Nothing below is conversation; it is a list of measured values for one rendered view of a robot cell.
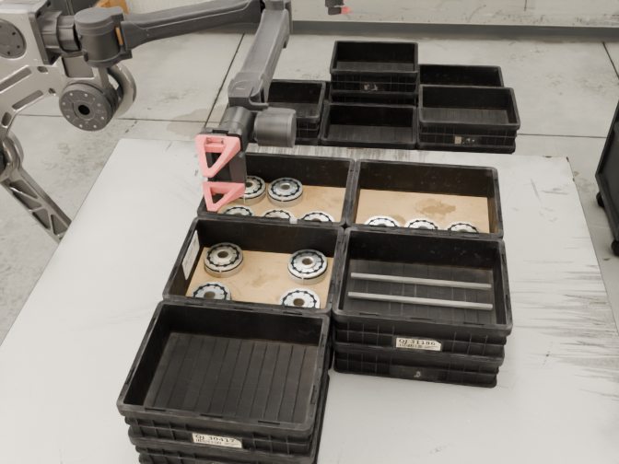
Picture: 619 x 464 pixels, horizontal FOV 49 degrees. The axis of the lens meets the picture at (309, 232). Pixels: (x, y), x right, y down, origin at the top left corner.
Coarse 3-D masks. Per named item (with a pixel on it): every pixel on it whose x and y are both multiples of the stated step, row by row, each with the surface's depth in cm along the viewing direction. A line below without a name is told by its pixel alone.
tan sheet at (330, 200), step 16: (304, 192) 200; (320, 192) 199; (336, 192) 199; (224, 208) 195; (256, 208) 195; (272, 208) 195; (288, 208) 194; (304, 208) 194; (320, 208) 194; (336, 208) 194
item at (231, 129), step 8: (208, 128) 103; (216, 128) 103; (224, 128) 103; (232, 128) 107; (240, 128) 108; (232, 136) 103; (240, 136) 103; (240, 144) 104; (248, 144) 110; (216, 160) 105; (224, 168) 108; (216, 176) 109; (224, 176) 109
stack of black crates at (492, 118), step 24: (432, 96) 293; (456, 96) 291; (480, 96) 290; (504, 96) 289; (432, 120) 289; (456, 120) 288; (480, 120) 288; (504, 120) 287; (432, 144) 276; (456, 144) 275; (480, 144) 273; (504, 144) 272
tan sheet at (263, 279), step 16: (256, 256) 180; (272, 256) 180; (288, 256) 179; (240, 272) 176; (256, 272) 175; (272, 272) 175; (192, 288) 172; (240, 288) 171; (256, 288) 171; (272, 288) 171; (288, 288) 171; (304, 288) 170; (320, 288) 170
